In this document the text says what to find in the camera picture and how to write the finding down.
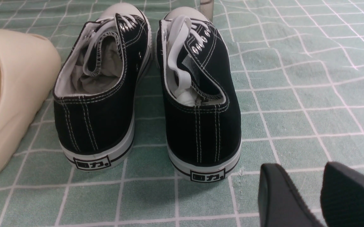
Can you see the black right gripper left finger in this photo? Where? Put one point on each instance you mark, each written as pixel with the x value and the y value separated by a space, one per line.
pixel 279 202

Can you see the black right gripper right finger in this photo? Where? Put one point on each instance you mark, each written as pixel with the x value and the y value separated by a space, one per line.
pixel 342 196

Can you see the metal shoe rack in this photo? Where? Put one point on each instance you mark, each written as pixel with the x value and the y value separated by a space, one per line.
pixel 206 7

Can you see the right black canvas sneaker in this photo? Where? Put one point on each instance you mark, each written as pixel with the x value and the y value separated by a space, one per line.
pixel 203 117

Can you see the black canvas sneaker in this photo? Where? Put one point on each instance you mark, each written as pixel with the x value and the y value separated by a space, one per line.
pixel 95 90
pixel 203 117

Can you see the green checked cloth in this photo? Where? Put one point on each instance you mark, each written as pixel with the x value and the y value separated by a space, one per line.
pixel 298 71

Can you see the left black canvas sneaker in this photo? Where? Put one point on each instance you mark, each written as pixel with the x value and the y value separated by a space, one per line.
pixel 95 90

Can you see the right cream slipper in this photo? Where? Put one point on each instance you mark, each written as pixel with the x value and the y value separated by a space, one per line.
pixel 29 65

